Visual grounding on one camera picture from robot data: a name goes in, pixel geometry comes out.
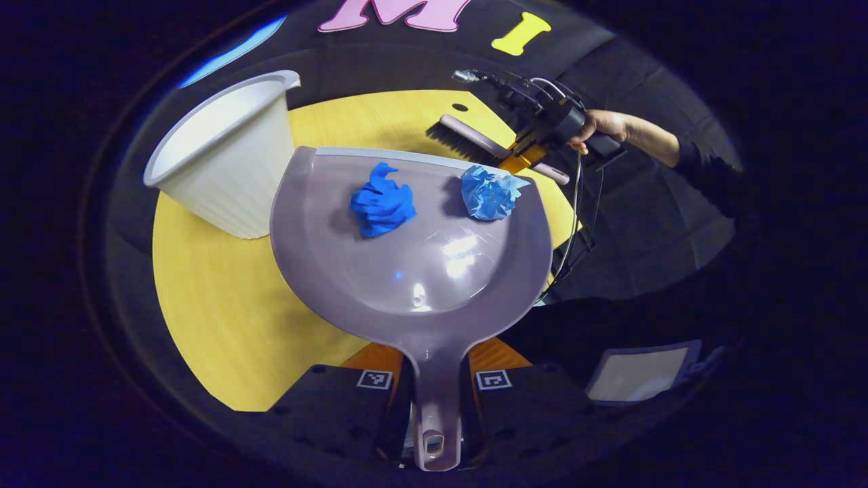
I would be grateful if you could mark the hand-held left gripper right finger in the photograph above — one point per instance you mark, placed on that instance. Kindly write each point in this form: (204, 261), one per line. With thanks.
(529, 413)

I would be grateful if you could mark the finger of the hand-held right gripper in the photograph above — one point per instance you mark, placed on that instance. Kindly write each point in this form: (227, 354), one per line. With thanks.
(522, 159)

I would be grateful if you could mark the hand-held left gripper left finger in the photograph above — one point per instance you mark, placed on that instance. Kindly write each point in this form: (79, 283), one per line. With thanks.
(339, 407)

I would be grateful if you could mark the light blue paper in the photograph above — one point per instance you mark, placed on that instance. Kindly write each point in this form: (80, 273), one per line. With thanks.
(489, 193)

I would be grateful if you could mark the small mauve broom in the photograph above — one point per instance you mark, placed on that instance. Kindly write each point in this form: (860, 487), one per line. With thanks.
(475, 139)

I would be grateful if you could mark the mauve plastic dustpan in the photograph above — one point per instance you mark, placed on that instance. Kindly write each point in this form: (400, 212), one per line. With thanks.
(413, 271)

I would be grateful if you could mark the white ribbed garbage bin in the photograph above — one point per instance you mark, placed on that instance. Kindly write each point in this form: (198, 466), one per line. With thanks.
(230, 163)

